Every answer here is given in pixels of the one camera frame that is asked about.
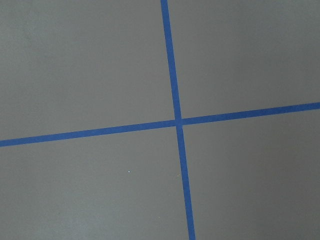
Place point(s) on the brown paper table cover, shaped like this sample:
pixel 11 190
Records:
pixel 159 119

